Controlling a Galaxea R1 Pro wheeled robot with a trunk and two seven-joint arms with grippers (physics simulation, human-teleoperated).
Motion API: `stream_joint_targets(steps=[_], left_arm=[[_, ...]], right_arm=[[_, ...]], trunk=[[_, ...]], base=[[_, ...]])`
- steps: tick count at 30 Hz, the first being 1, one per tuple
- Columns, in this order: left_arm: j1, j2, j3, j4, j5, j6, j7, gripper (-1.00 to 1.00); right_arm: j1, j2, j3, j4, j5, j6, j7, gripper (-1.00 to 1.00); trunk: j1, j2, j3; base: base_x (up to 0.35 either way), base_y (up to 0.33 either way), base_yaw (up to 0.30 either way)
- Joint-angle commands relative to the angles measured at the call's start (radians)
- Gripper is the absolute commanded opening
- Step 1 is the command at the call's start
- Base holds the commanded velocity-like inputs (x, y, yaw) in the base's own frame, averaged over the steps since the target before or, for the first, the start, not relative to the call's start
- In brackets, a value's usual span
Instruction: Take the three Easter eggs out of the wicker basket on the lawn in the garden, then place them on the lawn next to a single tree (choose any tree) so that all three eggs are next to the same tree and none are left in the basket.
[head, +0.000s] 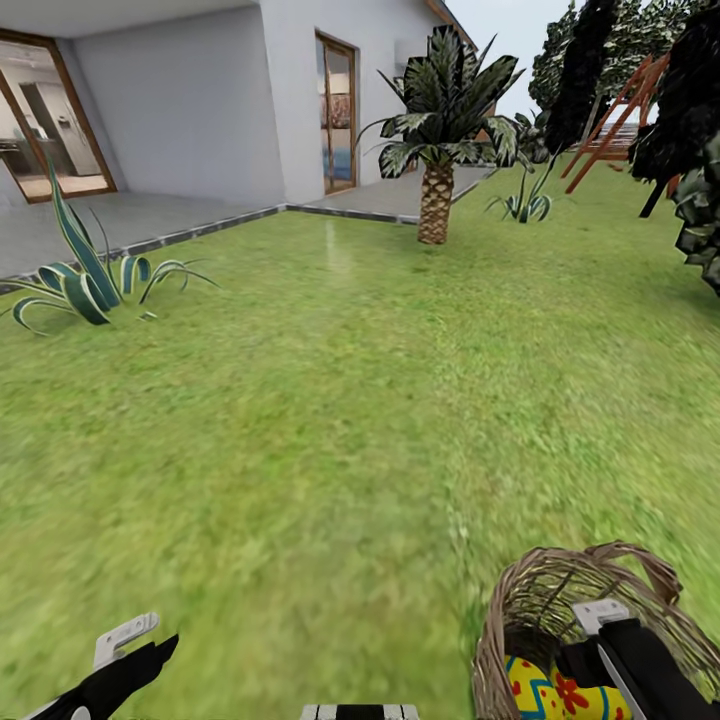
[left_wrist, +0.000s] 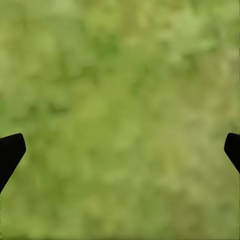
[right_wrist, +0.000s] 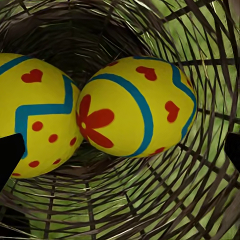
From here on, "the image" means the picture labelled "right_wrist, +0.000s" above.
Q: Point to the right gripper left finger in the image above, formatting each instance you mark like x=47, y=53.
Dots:
x=12, y=148

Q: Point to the wicker basket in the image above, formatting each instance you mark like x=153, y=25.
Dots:
x=26, y=23

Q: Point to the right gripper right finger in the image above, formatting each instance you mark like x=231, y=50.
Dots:
x=232, y=149

